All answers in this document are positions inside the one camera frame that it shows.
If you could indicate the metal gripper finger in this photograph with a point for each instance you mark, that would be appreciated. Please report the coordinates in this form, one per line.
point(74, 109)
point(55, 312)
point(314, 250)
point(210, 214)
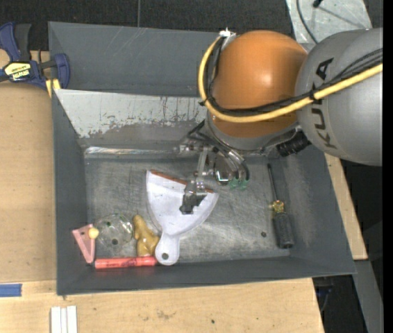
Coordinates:
point(201, 192)
point(188, 200)

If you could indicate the white plastic dustpan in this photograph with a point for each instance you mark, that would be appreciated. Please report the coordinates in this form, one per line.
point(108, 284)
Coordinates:
point(168, 213)

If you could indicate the grey metal bin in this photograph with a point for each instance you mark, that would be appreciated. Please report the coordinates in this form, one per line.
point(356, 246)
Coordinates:
point(238, 227)

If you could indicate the yellow toy figure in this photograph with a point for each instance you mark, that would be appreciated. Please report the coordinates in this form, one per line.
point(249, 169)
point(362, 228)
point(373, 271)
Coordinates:
point(144, 238)

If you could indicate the clear glass ball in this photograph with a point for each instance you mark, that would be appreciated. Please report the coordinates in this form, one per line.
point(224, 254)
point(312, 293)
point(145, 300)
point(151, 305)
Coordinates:
point(113, 231)

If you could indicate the red marker pen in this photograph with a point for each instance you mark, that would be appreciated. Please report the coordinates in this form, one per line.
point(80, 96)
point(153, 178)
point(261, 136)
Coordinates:
point(123, 262)

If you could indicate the small cream ball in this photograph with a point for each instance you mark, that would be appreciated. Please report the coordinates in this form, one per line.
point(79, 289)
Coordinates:
point(93, 233)

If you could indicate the pink triangle block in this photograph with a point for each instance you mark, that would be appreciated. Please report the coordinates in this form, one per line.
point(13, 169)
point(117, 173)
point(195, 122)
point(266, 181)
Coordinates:
point(87, 246)

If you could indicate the black cylinder on white bracket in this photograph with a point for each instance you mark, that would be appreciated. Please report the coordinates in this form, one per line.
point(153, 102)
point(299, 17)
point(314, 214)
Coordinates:
point(292, 144)

